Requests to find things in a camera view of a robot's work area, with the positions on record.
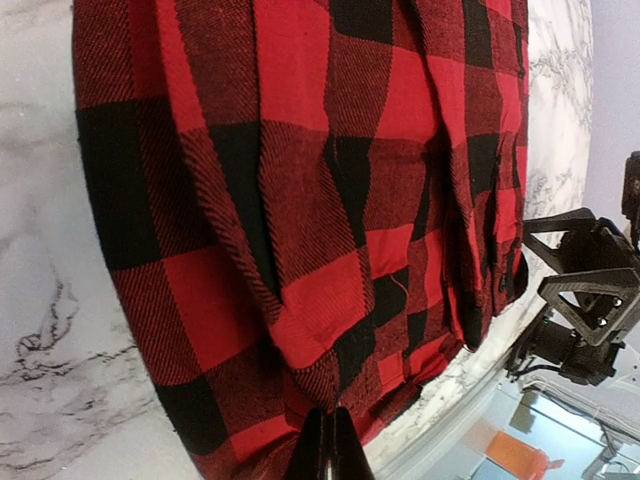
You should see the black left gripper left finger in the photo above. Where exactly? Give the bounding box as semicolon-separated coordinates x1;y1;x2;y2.
287;408;333;480

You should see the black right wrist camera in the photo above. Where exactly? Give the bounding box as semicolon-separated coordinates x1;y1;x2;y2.
621;151;640;222

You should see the orange object below table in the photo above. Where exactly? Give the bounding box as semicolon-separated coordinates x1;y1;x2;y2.
485;431;549;480

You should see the red black plaid shirt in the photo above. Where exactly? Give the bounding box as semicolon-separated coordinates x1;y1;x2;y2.
72;1;529;479

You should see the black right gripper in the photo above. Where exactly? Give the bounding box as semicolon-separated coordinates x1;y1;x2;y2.
506;208;639;386

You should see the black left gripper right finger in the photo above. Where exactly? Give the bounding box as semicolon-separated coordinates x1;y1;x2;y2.
332;407;375;480

